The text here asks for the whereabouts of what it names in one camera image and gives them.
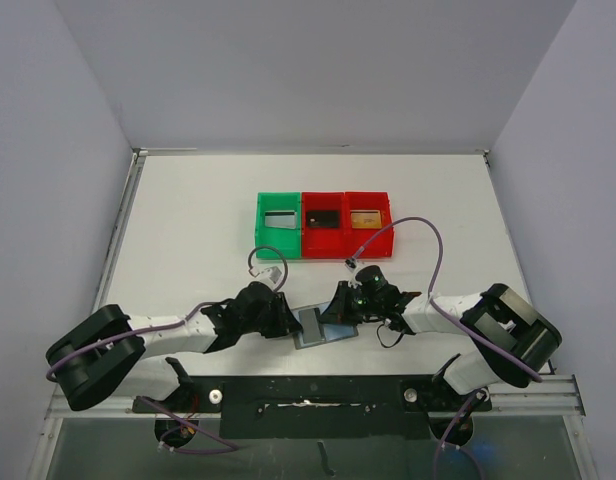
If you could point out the green plastic bin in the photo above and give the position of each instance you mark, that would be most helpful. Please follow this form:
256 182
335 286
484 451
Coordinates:
288 242

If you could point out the middle red plastic bin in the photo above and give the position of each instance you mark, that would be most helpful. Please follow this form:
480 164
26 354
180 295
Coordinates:
323 243

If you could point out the red plastic bin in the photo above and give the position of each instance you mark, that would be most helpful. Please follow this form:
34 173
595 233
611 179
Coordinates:
383 245
323 243

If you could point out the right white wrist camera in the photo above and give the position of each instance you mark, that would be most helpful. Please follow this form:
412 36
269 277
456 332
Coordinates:
354 266

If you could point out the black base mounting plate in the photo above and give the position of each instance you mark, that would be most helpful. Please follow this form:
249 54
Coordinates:
414 407

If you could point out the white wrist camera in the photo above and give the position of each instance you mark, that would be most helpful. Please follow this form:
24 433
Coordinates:
354 266
270 276

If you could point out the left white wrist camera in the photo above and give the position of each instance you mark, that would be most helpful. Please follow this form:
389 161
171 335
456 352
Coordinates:
270 276

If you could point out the front aluminium frame rail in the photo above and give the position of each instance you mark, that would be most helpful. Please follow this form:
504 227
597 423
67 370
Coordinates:
531 433

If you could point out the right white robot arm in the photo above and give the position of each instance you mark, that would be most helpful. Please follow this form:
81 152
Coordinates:
513 341

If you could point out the grey card holder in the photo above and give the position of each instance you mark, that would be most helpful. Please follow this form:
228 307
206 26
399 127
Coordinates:
332 333

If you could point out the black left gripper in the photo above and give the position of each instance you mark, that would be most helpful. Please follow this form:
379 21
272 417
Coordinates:
285 323

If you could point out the aluminium table edge rail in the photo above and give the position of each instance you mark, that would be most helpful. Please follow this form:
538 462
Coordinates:
115 240

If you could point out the black credit card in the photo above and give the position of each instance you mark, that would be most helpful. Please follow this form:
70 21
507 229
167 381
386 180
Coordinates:
312 332
323 219

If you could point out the right red plastic bin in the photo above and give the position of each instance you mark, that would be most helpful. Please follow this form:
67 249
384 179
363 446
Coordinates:
383 245

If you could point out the silver VIP card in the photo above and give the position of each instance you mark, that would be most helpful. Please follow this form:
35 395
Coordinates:
281 219

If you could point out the gold credit card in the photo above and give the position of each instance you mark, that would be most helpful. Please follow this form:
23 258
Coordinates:
366 219

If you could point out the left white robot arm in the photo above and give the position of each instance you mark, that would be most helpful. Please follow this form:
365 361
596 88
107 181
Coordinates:
91 361

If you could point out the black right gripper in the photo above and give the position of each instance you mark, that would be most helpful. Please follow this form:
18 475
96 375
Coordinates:
343 304

